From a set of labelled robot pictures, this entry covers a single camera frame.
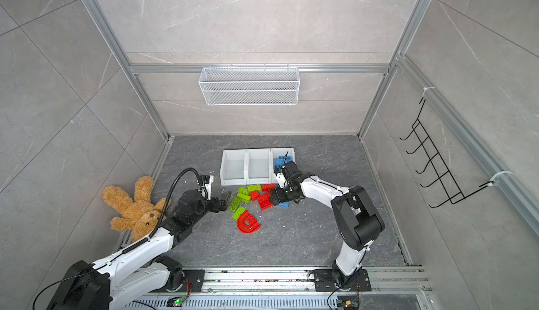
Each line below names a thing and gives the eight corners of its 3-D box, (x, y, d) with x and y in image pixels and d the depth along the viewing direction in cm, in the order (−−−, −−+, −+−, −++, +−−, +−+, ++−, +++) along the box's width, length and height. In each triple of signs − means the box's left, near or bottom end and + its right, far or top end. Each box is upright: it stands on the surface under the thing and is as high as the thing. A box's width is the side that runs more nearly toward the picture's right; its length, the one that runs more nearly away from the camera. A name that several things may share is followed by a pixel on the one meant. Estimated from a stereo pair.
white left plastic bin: (220, 188, 101) (217, 179, 94) (226, 158, 113) (223, 148, 106) (246, 188, 101) (244, 179, 94) (249, 158, 113) (247, 149, 106)
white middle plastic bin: (245, 187, 101) (243, 179, 95) (248, 157, 113) (246, 148, 107) (271, 188, 101) (271, 179, 95) (271, 157, 113) (271, 148, 107)
